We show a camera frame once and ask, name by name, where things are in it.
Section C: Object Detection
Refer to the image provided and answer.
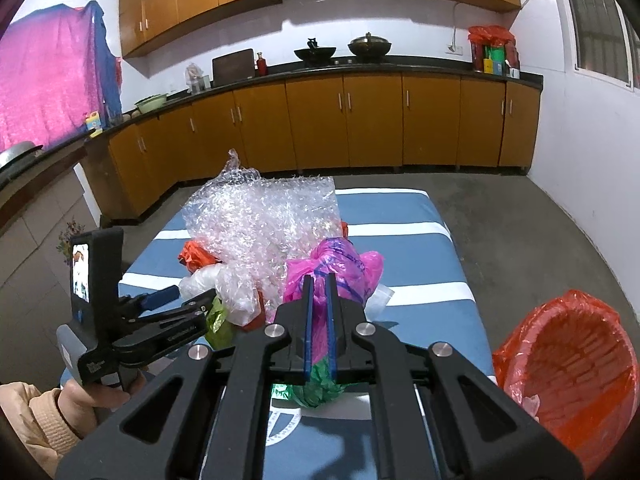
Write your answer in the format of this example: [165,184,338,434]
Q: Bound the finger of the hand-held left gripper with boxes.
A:
[117,285,181,322]
[112,289,219,367]

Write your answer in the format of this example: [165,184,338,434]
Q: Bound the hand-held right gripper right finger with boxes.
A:
[325,274,584,480]

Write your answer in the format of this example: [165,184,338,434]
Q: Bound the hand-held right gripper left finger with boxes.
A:
[54,274,317,480]

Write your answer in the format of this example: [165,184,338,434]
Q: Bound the green plastic bag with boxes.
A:
[205,296,237,349]
[286,359,347,409]

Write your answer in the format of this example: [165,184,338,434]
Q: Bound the pink plastic bag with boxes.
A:
[282,236,385,367]

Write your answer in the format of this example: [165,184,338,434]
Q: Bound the person's left forearm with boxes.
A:
[0,381,82,479]

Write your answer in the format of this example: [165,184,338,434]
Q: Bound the person's left hand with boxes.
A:
[57,372,147,440]

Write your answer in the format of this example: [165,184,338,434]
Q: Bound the clear plastic bag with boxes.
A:
[178,264,264,332]

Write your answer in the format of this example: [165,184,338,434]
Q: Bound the small clear plastic piece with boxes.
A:
[364,284,394,322]

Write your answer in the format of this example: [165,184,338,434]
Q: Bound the blue white striped mat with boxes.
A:
[60,187,497,480]

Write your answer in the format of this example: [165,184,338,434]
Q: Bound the clear bubble wrap sheet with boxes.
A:
[181,149,342,283]

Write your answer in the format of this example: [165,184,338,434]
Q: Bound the metal basin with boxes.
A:
[0,141,45,169]

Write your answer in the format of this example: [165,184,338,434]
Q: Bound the green basin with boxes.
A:
[133,92,169,115]

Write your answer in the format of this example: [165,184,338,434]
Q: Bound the pink and blue cloth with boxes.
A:
[0,1,124,154]

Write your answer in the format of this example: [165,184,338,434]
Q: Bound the wooden base cabinets with countertop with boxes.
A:
[82,60,544,222]

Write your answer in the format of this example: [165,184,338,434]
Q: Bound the jar in clear bag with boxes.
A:
[184,62,211,94]

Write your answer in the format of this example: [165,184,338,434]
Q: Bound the dark cutting board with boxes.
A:
[212,48,256,86]

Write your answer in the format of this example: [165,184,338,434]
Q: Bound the black wok with lid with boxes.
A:
[347,32,393,57]

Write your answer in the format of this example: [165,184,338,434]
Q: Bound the green and yellow box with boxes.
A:
[482,46,506,76]

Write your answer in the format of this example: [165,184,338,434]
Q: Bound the red bag on countertop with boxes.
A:
[467,25,521,77]

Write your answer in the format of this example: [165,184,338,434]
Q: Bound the window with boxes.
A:
[559,0,640,92]

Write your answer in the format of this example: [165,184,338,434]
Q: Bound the wide wooden wall cabinets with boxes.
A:
[118,0,272,59]

